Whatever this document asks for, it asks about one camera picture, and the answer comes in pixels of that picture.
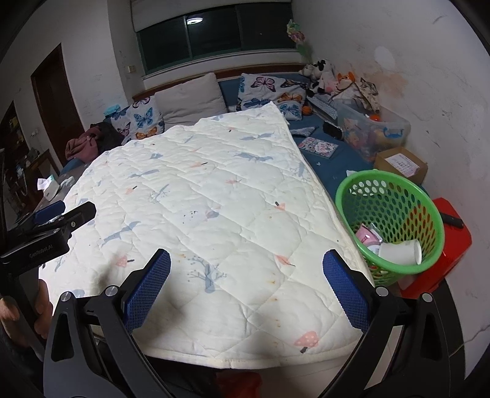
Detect black handheld device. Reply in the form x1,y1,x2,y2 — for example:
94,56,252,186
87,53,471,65
322,122,344,140

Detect person's left hand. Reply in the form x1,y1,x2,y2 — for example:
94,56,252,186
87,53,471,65
0,285,54,347

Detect white paper cup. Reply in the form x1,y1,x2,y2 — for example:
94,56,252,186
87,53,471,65
377,239,423,266

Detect paper flower wall decoration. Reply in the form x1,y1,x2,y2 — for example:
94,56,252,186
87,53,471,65
286,18,312,58

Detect red plastic stool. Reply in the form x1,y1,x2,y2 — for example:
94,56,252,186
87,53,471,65
398,197,472,299

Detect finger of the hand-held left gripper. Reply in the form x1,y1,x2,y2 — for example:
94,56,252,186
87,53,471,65
15,201,66,230
57,201,97,234

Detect white tissue box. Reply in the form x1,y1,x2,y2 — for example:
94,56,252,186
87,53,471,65
41,174,62,201

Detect small butterfly print pillow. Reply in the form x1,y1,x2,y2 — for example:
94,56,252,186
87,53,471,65
111,96,165,144

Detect brown cardboard box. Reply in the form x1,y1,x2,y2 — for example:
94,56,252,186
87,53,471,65
373,147,428,186

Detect dark shelf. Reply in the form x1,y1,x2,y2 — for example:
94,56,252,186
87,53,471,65
0,101,27,215

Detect beige pillow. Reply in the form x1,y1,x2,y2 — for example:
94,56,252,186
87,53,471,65
154,73,226,127

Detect pink snack packet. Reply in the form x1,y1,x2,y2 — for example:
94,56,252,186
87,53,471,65
354,224,383,249

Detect large butterfly print pillow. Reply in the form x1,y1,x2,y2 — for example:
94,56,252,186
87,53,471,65
237,73,307,119

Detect pink printed booklet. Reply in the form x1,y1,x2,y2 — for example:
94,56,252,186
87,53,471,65
298,137,339,157

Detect white quilted blanket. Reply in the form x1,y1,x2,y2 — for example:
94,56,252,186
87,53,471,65
38,101,378,374

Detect dark clothes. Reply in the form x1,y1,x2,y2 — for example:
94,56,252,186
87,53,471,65
90,122,125,154

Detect green plastic basket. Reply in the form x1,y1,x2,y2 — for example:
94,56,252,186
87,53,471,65
335,170,445,287

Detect grey patterned long box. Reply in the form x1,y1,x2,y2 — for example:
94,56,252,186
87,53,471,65
306,94,339,119

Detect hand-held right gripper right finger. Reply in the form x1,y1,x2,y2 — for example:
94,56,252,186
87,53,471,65
322,249,452,398

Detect clear plastic storage bin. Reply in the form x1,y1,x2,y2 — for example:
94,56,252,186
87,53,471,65
337,99,411,161

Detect dark window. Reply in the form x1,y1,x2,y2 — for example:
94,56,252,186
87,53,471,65
136,0,297,75

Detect pink jacket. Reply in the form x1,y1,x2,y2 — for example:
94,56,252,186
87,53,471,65
65,128,102,161

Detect brown wooden door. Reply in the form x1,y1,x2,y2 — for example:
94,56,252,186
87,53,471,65
31,43,85,154

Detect black and white cow plush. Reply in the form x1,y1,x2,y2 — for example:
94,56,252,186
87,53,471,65
302,59,337,96

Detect black remote control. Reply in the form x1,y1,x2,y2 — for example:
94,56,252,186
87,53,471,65
440,212,465,229

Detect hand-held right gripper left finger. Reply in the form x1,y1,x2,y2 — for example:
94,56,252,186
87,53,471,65
43,248,173,398

